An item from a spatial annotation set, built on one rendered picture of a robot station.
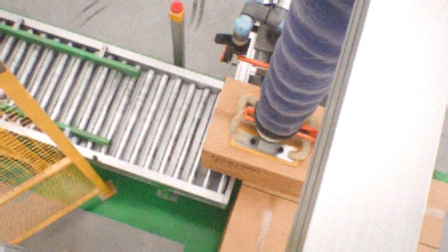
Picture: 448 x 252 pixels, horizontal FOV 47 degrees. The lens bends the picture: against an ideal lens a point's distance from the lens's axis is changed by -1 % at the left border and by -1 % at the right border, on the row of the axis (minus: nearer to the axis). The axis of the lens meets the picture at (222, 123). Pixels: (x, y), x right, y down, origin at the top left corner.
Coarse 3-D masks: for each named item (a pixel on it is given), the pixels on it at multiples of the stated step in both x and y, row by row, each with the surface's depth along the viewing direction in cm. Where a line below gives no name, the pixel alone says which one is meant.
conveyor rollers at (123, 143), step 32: (32, 32) 321; (32, 64) 315; (64, 64) 316; (96, 64) 318; (0, 96) 308; (32, 96) 309; (64, 96) 310; (96, 96) 311; (128, 96) 312; (160, 96) 313; (192, 96) 315; (32, 128) 303; (96, 128) 305; (128, 128) 306; (160, 128) 307; (192, 128) 308; (128, 160) 301
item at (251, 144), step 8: (240, 128) 253; (248, 136) 252; (256, 136) 252; (232, 144) 250; (240, 144) 250; (248, 144) 250; (256, 144) 251; (280, 144) 251; (288, 144) 252; (256, 152) 250; (264, 152) 250; (280, 152) 248; (280, 160) 249; (288, 160) 249; (296, 160) 250
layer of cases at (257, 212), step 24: (240, 192) 299; (264, 192) 300; (432, 192) 306; (240, 216) 295; (264, 216) 296; (288, 216) 297; (432, 216) 302; (240, 240) 291; (264, 240) 292; (432, 240) 298
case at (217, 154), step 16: (224, 96) 259; (240, 96) 260; (224, 112) 257; (320, 112) 260; (224, 128) 255; (208, 144) 252; (224, 144) 252; (208, 160) 269; (224, 160) 258; (240, 160) 250; (256, 160) 251; (272, 160) 251; (304, 160) 252; (240, 176) 281; (256, 176) 269; (272, 176) 258; (288, 176) 249; (304, 176) 250; (288, 192) 281
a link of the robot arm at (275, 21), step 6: (282, 0) 223; (288, 0) 223; (276, 6) 224; (282, 6) 223; (288, 6) 223; (270, 12) 223; (276, 12) 223; (282, 12) 222; (270, 18) 222; (276, 18) 222; (282, 18) 222; (264, 24) 226; (270, 24) 224; (276, 24) 223; (282, 24) 222
